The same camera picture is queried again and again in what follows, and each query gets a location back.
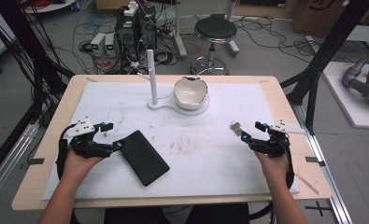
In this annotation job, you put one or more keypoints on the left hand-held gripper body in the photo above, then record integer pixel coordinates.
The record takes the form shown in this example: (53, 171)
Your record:
(85, 146)

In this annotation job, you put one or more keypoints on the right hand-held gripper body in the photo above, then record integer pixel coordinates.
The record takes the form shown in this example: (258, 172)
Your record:
(274, 144)

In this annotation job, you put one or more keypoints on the silver bunch of keys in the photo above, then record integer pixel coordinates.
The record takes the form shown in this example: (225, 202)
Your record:
(235, 127)

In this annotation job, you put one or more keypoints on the black smartphone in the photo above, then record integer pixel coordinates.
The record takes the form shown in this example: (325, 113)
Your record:
(144, 157)

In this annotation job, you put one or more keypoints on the person's left hand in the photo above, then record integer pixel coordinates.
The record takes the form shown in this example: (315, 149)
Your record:
(78, 166)

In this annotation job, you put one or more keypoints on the person's right hand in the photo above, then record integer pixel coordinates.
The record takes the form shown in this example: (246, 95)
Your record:
(273, 168)

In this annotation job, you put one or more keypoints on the black tape piece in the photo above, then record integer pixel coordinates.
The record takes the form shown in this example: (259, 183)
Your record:
(35, 161)
(315, 160)

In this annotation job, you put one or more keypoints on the light wooden table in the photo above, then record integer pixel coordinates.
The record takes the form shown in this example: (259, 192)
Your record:
(60, 105)

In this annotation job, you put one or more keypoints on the white table mat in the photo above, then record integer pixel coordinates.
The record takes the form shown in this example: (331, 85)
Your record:
(204, 161)

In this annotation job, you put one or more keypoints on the thin wooden stick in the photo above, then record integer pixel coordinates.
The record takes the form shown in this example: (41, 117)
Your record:
(308, 184)

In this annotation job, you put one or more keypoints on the white stand with pole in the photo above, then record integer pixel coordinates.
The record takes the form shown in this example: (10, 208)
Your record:
(153, 77)

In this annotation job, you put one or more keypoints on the white eggshell-shaped bowl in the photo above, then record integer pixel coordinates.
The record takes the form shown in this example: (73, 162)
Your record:
(191, 93)

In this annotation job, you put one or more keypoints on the grey power supply unit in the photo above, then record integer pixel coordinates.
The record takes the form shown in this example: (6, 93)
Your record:
(98, 43)
(110, 43)

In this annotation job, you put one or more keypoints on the white platform board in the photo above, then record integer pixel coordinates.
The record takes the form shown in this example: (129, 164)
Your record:
(344, 99)

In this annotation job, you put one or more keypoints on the person's dark trousers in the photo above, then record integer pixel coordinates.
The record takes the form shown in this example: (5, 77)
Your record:
(173, 216)

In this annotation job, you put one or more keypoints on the black computer tower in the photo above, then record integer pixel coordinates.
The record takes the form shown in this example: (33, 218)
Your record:
(126, 34)
(148, 29)

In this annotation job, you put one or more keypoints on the white desk leg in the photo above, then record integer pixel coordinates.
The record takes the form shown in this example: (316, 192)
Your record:
(179, 34)
(232, 34)

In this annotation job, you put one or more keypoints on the black round stool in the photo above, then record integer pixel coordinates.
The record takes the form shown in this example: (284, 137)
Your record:
(215, 29)

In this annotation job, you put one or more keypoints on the white power strip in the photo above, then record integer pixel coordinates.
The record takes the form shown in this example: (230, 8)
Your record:
(131, 8)

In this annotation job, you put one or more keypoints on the brown cardboard box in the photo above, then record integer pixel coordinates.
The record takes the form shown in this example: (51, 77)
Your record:
(322, 15)

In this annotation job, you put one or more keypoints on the aluminium rail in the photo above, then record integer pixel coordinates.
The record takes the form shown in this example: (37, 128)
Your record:
(331, 186)
(7, 168)

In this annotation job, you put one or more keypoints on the black metal frame with braces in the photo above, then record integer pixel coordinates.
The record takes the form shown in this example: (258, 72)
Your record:
(325, 53)

